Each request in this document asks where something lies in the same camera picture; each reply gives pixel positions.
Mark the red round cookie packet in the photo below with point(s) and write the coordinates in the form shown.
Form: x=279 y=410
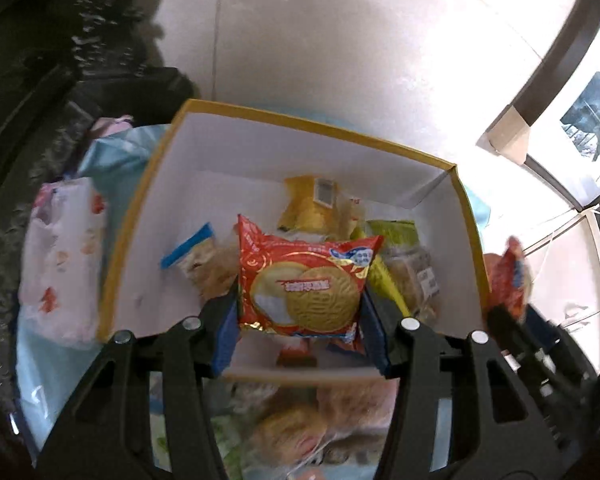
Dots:
x=305 y=290

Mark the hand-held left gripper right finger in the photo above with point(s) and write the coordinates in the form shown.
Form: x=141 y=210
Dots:
x=420 y=360

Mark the golden bread packet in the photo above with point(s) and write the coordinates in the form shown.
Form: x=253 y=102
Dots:
x=290 y=427

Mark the pale green packet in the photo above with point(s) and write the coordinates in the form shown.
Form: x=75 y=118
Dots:
x=220 y=440

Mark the yellow snack packet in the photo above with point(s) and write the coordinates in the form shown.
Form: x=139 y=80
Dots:
x=307 y=205

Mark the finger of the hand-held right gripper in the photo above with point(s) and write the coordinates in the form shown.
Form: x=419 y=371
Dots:
x=502 y=325

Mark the long rice cracker packet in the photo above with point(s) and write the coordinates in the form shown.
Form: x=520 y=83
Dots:
x=351 y=217

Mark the dark framed picture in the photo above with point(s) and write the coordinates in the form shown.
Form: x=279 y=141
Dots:
x=590 y=110

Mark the red snack packet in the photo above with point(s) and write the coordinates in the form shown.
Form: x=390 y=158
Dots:
x=510 y=280

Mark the green snack packet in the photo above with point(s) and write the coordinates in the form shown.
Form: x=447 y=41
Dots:
x=395 y=240

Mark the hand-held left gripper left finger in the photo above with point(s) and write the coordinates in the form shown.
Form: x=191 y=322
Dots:
x=190 y=360

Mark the pink bread packet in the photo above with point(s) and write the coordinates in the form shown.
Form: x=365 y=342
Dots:
x=355 y=402

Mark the white floral packet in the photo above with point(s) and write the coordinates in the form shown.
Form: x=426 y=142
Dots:
x=65 y=260

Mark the clear brown cake packet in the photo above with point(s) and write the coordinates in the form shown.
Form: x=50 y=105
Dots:
x=415 y=275

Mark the cardboard corner protector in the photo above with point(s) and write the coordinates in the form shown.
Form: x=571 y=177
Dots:
x=502 y=132

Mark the white cabinet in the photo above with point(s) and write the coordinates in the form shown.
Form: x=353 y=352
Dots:
x=570 y=280

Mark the blue-edged clear snack packet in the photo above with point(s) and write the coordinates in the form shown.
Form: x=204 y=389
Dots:
x=190 y=252

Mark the small pink packet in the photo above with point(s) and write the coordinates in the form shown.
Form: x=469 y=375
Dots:
x=112 y=126

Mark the yellow-edged cardboard box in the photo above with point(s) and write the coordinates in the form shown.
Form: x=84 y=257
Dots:
x=205 y=160

